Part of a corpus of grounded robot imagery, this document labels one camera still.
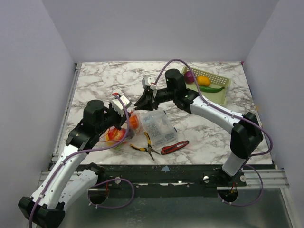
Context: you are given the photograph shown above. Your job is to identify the yellow toy bell pepper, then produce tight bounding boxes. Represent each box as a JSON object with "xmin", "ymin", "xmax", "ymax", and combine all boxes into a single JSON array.
[{"xmin": 105, "ymin": 140, "xmax": 119, "ymax": 146}]

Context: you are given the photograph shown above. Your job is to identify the yellow handled pliers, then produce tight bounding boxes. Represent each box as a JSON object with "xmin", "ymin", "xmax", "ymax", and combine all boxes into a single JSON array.
[{"xmin": 130, "ymin": 131, "xmax": 160, "ymax": 161}]

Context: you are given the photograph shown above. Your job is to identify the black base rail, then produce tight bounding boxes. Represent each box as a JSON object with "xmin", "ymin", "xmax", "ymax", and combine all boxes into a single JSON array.
[{"xmin": 77, "ymin": 163, "xmax": 247, "ymax": 198}]

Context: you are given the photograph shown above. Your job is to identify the clear plastic parts box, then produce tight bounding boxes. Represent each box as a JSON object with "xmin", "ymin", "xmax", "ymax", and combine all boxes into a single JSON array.
[{"xmin": 140, "ymin": 108, "xmax": 178, "ymax": 147}]

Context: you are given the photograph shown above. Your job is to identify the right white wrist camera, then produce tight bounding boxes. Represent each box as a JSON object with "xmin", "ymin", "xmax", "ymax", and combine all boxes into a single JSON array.
[{"xmin": 142, "ymin": 76, "xmax": 157, "ymax": 91}]

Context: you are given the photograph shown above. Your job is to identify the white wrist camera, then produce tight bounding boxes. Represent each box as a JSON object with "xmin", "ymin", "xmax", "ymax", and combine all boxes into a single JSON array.
[
  {"xmin": 142, "ymin": 76, "xmax": 157, "ymax": 91},
  {"xmin": 110, "ymin": 93, "xmax": 132, "ymax": 116}
]

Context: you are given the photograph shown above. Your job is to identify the red black utility knife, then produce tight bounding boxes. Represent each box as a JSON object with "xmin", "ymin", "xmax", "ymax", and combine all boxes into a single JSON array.
[{"xmin": 161, "ymin": 140, "xmax": 190, "ymax": 155}]

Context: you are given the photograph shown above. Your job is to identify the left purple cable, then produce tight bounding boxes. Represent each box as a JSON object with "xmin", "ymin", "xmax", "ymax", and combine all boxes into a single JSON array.
[{"xmin": 29, "ymin": 92, "xmax": 135, "ymax": 228}]

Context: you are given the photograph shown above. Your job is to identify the orange toy lemon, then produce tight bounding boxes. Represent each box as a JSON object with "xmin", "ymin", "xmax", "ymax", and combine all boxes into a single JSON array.
[{"xmin": 196, "ymin": 76, "xmax": 211, "ymax": 87}]

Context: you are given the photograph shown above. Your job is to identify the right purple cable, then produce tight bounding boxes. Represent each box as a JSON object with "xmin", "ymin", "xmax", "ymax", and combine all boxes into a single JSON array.
[{"xmin": 151, "ymin": 58, "xmax": 274, "ymax": 207}]

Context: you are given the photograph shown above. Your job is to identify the clear zip top bag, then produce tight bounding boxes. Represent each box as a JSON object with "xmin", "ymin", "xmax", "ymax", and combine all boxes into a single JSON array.
[{"xmin": 97, "ymin": 110, "xmax": 143, "ymax": 150}]

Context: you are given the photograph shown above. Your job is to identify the dark purple toy plum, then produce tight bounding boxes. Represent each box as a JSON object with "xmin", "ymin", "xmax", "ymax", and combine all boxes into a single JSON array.
[{"xmin": 125, "ymin": 131, "xmax": 135, "ymax": 141}]

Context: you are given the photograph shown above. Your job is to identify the orange toy pumpkin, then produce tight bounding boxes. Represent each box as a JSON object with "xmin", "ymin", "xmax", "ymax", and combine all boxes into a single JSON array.
[{"xmin": 129, "ymin": 114, "xmax": 140, "ymax": 130}]

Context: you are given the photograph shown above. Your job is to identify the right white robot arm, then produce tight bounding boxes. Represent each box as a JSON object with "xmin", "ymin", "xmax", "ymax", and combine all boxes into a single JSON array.
[{"xmin": 135, "ymin": 69, "xmax": 263, "ymax": 186}]

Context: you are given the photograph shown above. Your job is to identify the red toy apple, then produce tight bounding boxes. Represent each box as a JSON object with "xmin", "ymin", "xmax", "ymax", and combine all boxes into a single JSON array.
[{"xmin": 106, "ymin": 128, "xmax": 126, "ymax": 141}]

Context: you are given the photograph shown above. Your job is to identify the purple cable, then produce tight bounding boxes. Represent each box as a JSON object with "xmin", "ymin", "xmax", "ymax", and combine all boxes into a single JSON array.
[
  {"xmin": 151, "ymin": 58, "xmax": 274, "ymax": 207},
  {"xmin": 29, "ymin": 92, "xmax": 135, "ymax": 228}
]

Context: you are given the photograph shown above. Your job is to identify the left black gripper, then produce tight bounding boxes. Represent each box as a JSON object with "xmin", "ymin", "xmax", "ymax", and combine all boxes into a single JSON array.
[{"xmin": 97, "ymin": 102, "xmax": 132, "ymax": 133}]

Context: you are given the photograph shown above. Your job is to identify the green toy chili pepper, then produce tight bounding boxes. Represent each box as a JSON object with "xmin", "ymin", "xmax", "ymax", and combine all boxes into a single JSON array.
[{"xmin": 199, "ymin": 86, "xmax": 225, "ymax": 93}]

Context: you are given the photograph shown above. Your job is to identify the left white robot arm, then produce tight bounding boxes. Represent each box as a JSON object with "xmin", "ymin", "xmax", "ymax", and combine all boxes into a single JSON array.
[{"xmin": 18, "ymin": 95, "xmax": 131, "ymax": 228}]

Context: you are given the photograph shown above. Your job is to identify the beige perforated plastic basket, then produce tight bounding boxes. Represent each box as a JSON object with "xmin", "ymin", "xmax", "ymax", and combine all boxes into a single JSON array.
[{"xmin": 192, "ymin": 68, "xmax": 231, "ymax": 106}]

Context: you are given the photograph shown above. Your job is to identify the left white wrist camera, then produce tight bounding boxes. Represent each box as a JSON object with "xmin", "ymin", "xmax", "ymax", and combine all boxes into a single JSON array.
[{"xmin": 110, "ymin": 93, "xmax": 132, "ymax": 116}]

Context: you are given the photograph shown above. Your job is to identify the purple toy onion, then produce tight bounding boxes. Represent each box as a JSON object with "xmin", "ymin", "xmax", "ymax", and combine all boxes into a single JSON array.
[{"xmin": 183, "ymin": 71, "xmax": 196, "ymax": 84}]

